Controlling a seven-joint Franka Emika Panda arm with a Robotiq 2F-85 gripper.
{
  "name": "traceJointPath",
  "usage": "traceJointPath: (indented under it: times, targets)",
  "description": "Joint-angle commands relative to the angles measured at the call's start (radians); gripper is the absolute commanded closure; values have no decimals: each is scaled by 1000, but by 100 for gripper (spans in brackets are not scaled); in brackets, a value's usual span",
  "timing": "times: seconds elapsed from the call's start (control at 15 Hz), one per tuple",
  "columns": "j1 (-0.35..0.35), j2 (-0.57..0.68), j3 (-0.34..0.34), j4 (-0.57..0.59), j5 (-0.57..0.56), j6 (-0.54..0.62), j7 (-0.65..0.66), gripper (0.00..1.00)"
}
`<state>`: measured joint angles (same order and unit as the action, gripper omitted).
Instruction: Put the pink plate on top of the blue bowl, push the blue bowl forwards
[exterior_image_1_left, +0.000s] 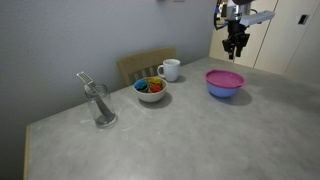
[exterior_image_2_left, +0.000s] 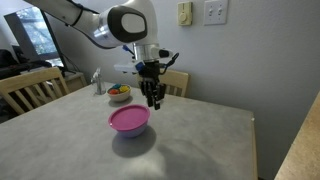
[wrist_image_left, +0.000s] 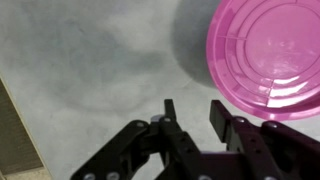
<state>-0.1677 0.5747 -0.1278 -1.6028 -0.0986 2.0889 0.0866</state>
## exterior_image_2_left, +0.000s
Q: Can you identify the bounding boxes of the black blue-plug camera cable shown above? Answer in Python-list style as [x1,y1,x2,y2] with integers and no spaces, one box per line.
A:
[121,44,180,75]

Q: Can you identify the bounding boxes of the wooden chair with slatted backrest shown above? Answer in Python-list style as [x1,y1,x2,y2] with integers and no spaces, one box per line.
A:
[0,67,70,116]

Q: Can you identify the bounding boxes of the dark framed window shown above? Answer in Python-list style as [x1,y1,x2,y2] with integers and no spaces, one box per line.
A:
[3,6,65,68]

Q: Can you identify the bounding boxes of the dark clutter pile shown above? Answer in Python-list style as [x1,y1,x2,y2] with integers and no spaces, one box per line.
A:
[0,49,51,80]

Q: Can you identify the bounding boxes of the light wooden counter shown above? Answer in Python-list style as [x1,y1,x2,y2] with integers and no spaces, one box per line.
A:
[273,91,320,180]

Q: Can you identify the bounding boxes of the beige wall thermostat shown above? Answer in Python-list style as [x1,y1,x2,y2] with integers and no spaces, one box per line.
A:
[176,1,194,27]

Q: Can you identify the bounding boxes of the pink plastic plate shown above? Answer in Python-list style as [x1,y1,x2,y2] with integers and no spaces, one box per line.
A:
[107,104,151,132]

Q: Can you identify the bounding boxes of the clear glass jar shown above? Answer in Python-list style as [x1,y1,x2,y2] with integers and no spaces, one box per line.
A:
[91,75,107,96]

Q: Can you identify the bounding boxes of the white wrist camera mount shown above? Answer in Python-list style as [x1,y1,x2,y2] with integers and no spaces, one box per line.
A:
[113,60,148,75]

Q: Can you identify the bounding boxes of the small wooden side table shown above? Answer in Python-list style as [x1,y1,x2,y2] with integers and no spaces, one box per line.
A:
[59,72,88,94]

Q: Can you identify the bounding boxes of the white light switch plate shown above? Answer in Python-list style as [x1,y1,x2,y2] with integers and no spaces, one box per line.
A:
[203,0,230,27]

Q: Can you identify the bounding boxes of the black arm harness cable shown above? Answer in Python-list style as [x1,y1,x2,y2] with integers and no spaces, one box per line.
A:
[64,0,101,28]

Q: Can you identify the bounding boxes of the cream ceramic bowl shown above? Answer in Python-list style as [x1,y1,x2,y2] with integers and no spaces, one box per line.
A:
[106,84,132,103]

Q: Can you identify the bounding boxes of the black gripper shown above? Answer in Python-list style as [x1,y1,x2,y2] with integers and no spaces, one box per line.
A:
[139,61,168,111]

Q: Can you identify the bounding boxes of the wooden chair with solid backrest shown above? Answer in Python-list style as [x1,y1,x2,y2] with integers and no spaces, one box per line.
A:
[136,69,190,98]

